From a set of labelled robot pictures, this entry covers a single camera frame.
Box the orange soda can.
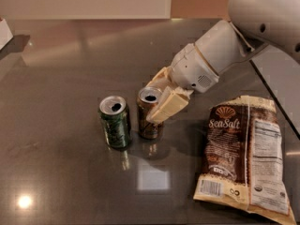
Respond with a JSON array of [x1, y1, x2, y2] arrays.
[[136, 86, 165, 140]]

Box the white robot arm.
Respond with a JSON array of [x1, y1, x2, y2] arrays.
[[146, 0, 300, 124]]

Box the green soda can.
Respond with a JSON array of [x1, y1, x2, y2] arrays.
[[98, 96, 131, 149]]

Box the white box at left edge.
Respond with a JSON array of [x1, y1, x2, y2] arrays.
[[0, 18, 13, 50]]

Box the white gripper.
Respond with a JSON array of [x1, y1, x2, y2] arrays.
[[146, 43, 219, 124]]

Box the sea salt chip bag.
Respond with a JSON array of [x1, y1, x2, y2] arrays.
[[193, 96, 296, 225]]

